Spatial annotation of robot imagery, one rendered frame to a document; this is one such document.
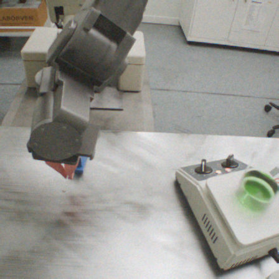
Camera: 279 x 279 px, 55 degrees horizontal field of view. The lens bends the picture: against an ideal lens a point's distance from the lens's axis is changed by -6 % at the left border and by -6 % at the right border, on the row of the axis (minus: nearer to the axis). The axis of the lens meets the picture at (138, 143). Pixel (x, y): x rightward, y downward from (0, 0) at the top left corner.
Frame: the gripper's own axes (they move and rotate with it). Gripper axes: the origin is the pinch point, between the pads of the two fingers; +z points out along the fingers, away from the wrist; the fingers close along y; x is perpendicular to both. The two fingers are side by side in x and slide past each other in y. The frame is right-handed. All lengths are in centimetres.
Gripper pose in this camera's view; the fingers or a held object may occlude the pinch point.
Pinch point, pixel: (69, 174)
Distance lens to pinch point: 50.5
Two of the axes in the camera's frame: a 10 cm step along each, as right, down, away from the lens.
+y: 9.9, 1.1, 0.0
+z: -0.8, 7.1, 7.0
